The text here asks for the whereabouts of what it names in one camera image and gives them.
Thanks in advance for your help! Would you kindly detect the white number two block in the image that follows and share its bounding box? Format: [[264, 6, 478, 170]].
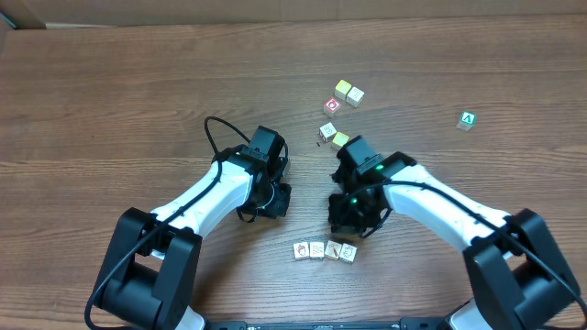
[[319, 122, 338, 143]]

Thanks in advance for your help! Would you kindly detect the yellow top block far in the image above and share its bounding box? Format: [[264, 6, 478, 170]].
[[334, 80, 352, 101]]

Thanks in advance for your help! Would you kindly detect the white block green side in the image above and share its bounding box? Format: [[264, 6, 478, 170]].
[[338, 243, 358, 263]]

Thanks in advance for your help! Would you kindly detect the hammer picture block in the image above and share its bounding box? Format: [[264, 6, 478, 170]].
[[324, 240, 342, 260]]

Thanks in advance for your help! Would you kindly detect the red bordered block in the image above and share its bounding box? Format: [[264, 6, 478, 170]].
[[323, 97, 341, 118]]

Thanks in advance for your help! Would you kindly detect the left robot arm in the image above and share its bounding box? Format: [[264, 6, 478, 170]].
[[84, 126, 291, 329]]

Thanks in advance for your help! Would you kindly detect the white block far right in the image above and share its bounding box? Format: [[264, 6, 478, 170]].
[[346, 86, 365, 108]]

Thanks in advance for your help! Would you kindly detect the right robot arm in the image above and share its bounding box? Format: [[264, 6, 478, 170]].
[[328, 136, 586, 330]]

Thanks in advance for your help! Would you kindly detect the yellow letter C block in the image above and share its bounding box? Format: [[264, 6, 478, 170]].
[[331, 132, 349, 150]]

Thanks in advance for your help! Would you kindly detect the acorn picture block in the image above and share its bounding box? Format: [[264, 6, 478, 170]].
[[293, 242, 310, 260]]

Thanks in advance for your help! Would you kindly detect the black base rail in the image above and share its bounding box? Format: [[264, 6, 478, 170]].
[[204, 317, 450, 330]]

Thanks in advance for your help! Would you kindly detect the white W letter block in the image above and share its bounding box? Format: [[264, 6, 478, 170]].
[[309, 242, 325, 259]]

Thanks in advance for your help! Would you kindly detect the green letter block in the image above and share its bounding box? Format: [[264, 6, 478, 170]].
[[456, 111, 477, 131]]

